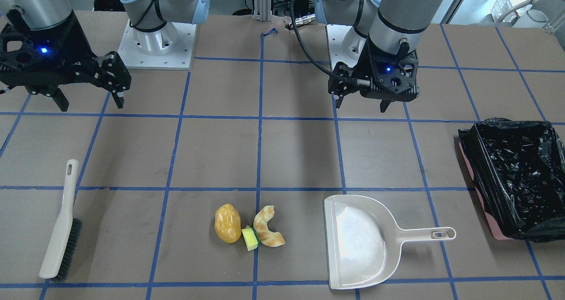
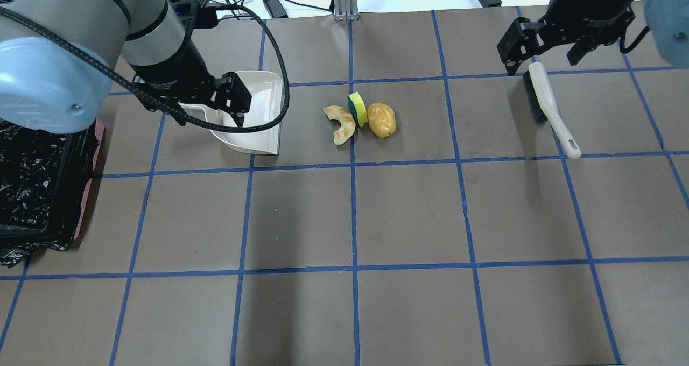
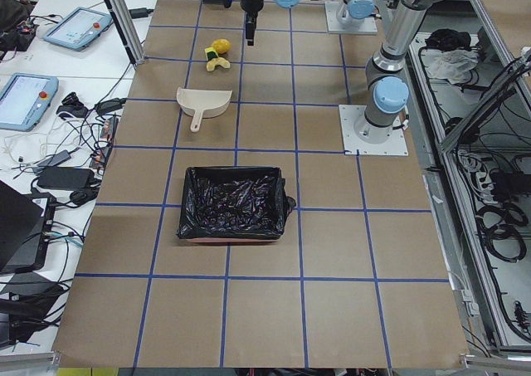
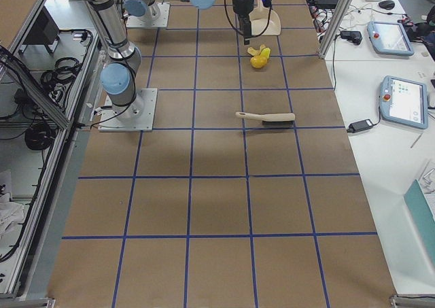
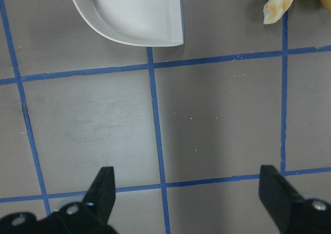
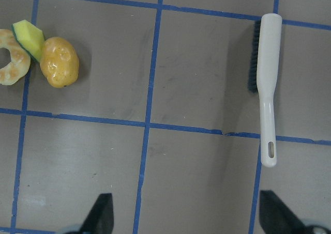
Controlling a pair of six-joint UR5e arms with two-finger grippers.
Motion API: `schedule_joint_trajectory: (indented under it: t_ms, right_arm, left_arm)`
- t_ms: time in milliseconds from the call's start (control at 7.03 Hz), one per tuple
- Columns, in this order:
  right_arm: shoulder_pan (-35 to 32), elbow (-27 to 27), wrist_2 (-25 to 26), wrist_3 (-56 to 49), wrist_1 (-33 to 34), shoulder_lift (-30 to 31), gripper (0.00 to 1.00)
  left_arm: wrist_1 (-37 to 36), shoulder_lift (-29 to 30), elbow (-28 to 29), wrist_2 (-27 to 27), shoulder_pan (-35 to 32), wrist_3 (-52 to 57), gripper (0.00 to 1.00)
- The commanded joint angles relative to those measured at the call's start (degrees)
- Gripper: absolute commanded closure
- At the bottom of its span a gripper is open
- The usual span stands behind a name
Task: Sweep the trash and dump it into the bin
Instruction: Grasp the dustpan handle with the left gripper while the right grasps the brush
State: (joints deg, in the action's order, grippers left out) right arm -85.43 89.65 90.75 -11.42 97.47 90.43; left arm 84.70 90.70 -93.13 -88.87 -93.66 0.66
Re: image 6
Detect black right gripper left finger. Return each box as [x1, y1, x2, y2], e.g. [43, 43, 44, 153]
[80, 193, 114, 234]

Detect yellow toy potato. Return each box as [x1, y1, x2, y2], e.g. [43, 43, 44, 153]
[40, 37, 80, 88]

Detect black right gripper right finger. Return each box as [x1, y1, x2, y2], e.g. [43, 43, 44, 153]
[259, 190, 310, 233]

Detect toy bread ring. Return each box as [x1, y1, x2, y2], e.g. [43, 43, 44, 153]
[0, 28, 32, 86]

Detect yellow green sponge piece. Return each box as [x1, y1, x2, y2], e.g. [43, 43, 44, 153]
[11, 20, 45, 62]

